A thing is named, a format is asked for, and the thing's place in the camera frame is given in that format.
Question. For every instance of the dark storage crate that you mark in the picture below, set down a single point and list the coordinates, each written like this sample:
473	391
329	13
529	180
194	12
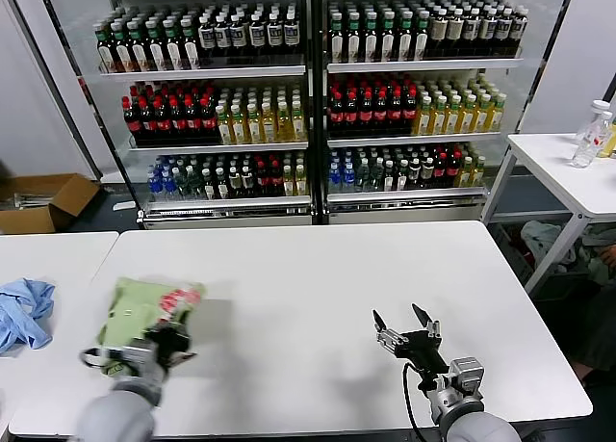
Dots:
510	254

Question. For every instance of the beverage display cooler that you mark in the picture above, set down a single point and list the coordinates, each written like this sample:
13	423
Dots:
316	124

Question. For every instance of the red cap cola bottle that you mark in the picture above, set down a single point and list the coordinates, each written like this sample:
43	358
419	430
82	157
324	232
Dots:
193	118
366	112
395	111
146	119
439	172
208	118
336	113
161	119
274	182
177	118
130	119
351	113
453	171
380	112
409	111
260	182

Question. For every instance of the yellow drink bottle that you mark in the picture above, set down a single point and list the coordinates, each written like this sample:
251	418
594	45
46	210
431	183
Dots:
288	184
423	119
299	123
438	118
467	117
465	174
300	184
453	118
269	125
284	124
481	116
223	128
253	126
238	127
496	115
478	173

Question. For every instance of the crumpled light blue cloth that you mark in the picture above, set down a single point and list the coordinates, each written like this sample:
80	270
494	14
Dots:
24	312

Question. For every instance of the blue water bottle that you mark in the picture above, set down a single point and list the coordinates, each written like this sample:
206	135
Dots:
347	179
167	184
154	184
334	179

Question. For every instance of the glass cooler door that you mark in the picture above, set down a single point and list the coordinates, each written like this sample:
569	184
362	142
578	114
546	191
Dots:
86	124
533	52

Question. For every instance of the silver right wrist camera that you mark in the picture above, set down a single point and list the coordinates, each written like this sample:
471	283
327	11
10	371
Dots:
467	372

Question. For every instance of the clear green water bottle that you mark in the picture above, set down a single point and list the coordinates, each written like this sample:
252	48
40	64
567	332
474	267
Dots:
362	179
192	187
180	187
375	179

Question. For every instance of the white side table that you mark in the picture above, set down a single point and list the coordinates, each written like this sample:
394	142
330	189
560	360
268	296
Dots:
548	172

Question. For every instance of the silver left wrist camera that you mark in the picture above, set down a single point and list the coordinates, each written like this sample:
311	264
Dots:
137	357

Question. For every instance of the brown cardboard box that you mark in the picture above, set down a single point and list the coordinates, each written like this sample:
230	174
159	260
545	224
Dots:
29	220

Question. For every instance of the white cooler shelf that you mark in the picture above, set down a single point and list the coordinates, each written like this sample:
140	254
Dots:
422	65
215	147
413	140
225	203
201	72
403	199

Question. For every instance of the light green t-shirt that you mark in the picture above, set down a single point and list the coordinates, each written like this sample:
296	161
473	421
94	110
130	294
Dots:
130	307

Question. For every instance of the green cap tea bottle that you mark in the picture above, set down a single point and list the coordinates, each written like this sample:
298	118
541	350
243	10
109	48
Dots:
173	49
121	52
421	40
156	50
190	48
353	42
370	41
336	42
404	40
105	52
388	41
138	51

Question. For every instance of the clear plastic water bottle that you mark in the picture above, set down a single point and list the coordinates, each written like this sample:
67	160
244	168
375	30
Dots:
593	134

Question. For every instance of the white cap dark bottle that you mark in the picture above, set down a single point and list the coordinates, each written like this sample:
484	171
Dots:
427	174
388	178
246	184
207	187
414	176
220	187
233	184
401	178

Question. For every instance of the yellow liquid plastic bottle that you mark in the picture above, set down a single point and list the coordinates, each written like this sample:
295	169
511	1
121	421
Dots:
611	143

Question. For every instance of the white paper scrap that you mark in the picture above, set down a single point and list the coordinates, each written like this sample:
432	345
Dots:
124	206

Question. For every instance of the grey white garment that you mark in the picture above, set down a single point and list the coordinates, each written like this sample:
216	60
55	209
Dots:
544	242

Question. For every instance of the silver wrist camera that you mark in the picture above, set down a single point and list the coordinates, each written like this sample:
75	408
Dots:
467	372
137	357

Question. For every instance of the grey green garment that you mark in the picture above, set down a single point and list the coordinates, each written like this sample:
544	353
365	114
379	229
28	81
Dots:
594	268

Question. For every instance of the silver metal parts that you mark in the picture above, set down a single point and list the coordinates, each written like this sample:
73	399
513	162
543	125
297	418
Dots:
33	200

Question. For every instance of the beige label dark bottle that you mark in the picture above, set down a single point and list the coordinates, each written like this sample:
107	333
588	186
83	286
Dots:
438	33
454	33

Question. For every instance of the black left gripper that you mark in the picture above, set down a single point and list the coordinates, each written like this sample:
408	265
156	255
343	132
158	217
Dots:
171	343

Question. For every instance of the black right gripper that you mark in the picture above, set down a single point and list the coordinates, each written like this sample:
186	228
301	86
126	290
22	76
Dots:
426	353

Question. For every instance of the blue label dark bottle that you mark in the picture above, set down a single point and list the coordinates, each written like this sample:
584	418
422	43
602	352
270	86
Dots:
274	35
488	32
518	32
257	35
239	36
503	32
207	38
291	34
471	33
223	37

